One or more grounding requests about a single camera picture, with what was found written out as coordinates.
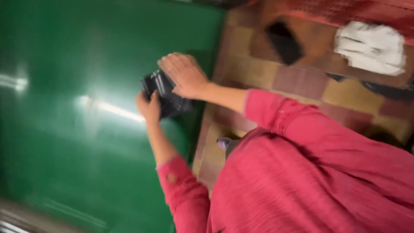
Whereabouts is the person's right hand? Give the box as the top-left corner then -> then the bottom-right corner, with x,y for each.
157,52 -> 211,100

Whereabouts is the person's left hand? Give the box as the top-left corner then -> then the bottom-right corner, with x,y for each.
136,91 -> 162,126

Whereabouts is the black flat rectangular object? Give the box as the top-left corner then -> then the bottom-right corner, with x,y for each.
265,20 -> 304,66

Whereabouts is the black plastic bag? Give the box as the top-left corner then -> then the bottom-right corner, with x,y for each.
141,69 -> 195,119

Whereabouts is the person's red shirt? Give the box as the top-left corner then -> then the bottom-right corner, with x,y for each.
156,89 -> 414,233

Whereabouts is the person's purple shoe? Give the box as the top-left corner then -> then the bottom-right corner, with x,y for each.
217,137 -> 233,150

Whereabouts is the white crumpled cloth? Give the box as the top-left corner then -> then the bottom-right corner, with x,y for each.
334,21 -> 407,77

